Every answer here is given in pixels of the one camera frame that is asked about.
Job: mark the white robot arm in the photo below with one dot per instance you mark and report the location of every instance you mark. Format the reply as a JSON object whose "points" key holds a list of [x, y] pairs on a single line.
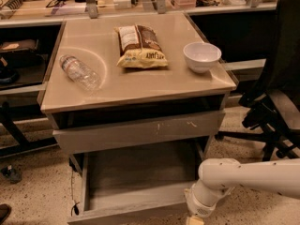
{"points": [[218, 177]]}

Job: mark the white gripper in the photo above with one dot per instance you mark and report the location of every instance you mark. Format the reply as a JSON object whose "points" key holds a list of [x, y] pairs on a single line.
{"points": [[201, 209]]}

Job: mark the grey drawer cabinet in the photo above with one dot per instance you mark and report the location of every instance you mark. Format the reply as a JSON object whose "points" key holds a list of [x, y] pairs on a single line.
{"points": [[130, 94]]}

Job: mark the white bowl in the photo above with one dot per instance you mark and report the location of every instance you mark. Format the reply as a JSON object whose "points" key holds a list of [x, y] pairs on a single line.
{"points": [[201, 57]]}

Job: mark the dark shoe tip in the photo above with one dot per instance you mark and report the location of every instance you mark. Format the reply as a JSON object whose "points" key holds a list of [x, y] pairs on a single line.
{"points": [[5, 211]]}

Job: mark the black table leg frame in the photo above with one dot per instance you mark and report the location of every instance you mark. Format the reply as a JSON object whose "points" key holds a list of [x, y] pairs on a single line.
{"points": [[8, 116]]}

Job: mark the grey drawer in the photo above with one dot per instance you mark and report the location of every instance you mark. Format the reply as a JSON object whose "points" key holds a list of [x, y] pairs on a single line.
{"points": [[134, 183], [146, 131]]}

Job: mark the black office chair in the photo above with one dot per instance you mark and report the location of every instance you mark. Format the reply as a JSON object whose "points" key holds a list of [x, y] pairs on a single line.
{"points": [[273, 100]]}

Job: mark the yellow brown snack bag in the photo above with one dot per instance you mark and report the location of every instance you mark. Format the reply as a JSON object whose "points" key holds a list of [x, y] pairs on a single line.
{"points": [[139, 48]]}

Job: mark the grey top drawer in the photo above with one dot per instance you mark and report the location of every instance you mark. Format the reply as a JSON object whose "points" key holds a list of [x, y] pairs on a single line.
{"points": [[146, 131]]}

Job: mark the clear plastic water bottle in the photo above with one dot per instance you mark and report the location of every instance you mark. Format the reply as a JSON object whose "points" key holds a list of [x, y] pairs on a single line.
{"points": [[80, 73]]}

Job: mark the black caster wheel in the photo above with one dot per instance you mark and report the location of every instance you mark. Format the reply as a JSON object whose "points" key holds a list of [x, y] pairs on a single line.
{"points": [[11, 174]]}

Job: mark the long background workbench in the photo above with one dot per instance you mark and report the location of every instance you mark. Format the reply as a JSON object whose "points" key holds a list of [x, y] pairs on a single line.
{"points": [[39, 12]]}

